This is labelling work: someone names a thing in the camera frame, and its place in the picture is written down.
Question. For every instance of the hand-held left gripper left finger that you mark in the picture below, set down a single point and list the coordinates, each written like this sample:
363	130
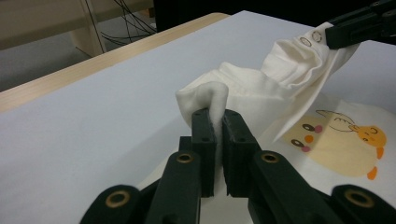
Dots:
205	155

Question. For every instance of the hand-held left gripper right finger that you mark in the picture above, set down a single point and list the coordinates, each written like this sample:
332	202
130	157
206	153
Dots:
238	149

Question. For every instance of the white baby shirt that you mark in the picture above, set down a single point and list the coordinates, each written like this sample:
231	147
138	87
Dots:
264	93

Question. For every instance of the black curtain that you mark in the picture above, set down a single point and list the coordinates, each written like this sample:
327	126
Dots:
249	9

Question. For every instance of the white table sheet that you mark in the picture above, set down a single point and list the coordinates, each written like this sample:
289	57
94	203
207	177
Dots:
93	124

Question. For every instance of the beige wooden desk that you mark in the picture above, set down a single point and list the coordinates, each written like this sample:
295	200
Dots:
46	18

